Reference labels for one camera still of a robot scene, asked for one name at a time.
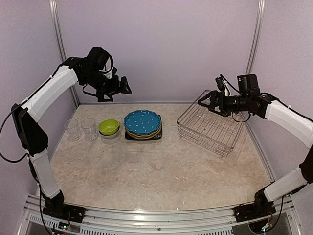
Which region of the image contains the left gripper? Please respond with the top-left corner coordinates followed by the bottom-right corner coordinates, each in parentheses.
top-left (82, 69), bottom-right (132, 102)

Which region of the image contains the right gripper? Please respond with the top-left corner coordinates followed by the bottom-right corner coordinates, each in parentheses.
top-left (198, 90), bottom-right (250, 117)

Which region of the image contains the lime green bowl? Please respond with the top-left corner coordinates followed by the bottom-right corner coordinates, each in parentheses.
top-left (98, 119), bottom-right (120, 136)

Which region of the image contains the blue polka dot plate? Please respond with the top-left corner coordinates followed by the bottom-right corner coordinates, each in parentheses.
top-left (124, 110), bottom-right (162, 136)

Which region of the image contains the clear glass cup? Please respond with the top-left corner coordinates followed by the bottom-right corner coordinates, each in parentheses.
top-left (81, 118), bottom-right (98, 141)
top-left (64, 119), bottom-right (81, 140)

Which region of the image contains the white ribbed ceramic bowl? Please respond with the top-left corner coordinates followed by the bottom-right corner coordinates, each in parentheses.
top-left (100, 131), bottom-right (119, 140)

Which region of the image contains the orange polka dot plate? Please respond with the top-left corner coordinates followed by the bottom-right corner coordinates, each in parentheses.
top-left (126, 127), bottom-right (162, 140)

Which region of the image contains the black floral square plate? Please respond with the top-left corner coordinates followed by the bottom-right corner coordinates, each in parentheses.
top-left (125, 125), bottom-right (162, 141)

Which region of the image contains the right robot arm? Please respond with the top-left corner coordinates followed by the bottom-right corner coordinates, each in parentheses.
top-left (198, 91), bottom-right (313, 217)

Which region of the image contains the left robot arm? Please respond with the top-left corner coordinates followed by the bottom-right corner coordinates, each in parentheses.
top-left (9, 55), bottom-right (132, 218)

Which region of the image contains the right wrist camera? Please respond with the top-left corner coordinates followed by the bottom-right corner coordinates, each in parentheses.
top-left (215, 74), bottom-right (231, 96)

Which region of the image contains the aluminium frame rail back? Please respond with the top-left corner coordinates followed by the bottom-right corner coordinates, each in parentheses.
top-left (79, 101), bottom-right (193, 106)

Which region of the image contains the wire dish rack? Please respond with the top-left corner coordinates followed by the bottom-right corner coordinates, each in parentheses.
top-left (177, 90), bottom-right (244, 158)

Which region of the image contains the aluminium frame post left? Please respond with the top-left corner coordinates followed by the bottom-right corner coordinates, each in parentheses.
top-left (48, 0), bottom-right (80, 108)

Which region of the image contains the aluminium frame post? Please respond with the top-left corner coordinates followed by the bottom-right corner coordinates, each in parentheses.
top-left (245, 0), bottom-right (266, 74)
top-left (48, 0), bottom-right (80, 108)

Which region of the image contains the aluminium frame post right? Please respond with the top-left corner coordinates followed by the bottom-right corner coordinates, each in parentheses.
top-left (245, 0), bottom-right (266, 74)

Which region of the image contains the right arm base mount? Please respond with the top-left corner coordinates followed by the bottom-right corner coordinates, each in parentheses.
top-left (233, 203), bottom-right (276, 223)

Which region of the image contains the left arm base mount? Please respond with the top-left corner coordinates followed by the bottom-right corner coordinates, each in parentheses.
top-left (43, 204), bottom-right (86, 223)

